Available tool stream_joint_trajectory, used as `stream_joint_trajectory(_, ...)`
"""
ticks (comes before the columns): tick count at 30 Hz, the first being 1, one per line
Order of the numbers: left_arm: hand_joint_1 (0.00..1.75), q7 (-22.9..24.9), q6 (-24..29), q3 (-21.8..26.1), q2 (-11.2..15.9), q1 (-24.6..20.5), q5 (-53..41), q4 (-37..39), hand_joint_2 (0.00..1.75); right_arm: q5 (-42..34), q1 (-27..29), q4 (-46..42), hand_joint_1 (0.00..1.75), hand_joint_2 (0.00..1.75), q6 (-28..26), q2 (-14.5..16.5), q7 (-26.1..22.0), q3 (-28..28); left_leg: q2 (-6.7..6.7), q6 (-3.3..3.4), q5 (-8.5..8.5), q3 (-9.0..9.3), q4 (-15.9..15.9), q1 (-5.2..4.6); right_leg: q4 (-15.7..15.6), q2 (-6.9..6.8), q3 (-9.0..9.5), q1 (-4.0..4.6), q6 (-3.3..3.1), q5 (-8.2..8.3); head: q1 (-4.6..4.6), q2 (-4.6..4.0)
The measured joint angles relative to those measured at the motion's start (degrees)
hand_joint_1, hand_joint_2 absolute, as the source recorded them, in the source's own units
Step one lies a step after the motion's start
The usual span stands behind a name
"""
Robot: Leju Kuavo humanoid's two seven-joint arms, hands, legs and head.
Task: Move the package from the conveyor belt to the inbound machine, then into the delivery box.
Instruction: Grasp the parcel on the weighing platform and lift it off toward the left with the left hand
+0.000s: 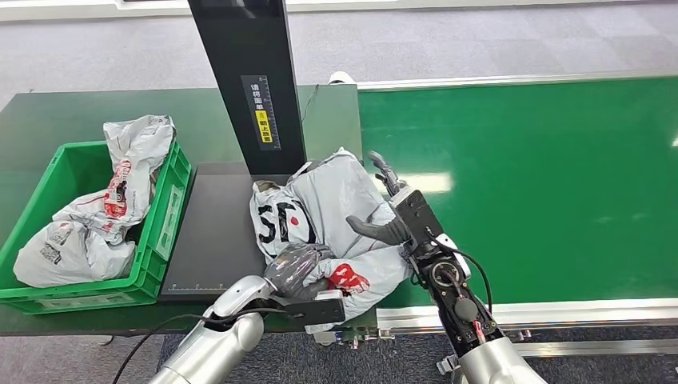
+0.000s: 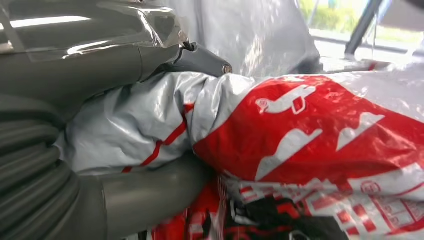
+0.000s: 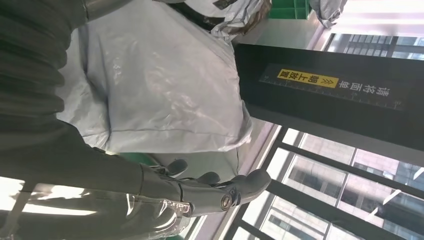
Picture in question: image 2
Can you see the dark metal pole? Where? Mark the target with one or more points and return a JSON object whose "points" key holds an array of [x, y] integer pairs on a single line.
{"points": [[361, 28]]}

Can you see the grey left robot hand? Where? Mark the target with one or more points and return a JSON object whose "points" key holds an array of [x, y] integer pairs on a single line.
{"points": [[82, 66]]}

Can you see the white package with red print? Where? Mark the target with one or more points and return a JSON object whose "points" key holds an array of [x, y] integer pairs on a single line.
{"points": [[298, 142]]}

